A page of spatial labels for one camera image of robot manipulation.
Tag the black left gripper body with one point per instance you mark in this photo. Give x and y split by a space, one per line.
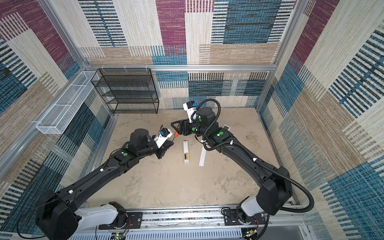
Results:
161 151

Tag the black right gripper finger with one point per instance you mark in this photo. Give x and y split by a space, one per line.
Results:
176 127
176 123

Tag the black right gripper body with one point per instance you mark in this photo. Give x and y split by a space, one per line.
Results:
190 128

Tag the white battery cover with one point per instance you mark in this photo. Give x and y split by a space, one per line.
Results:
202 157

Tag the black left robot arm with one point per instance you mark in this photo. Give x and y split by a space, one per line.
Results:
60 215

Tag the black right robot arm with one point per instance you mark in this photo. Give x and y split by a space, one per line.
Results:
274 190

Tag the white remote with grey screen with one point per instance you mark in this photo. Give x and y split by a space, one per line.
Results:
226 127

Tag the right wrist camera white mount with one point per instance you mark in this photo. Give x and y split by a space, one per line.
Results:
190 108

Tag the black wire mesh shelf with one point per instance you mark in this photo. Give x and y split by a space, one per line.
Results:
127 91

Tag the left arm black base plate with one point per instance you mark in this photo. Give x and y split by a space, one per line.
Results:
128 220

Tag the aluminium front rail frame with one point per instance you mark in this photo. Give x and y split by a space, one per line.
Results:
202 223

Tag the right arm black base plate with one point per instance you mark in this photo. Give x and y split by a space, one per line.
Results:
234 217

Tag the white wire mesh basket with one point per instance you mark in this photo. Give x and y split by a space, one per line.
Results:
59 116

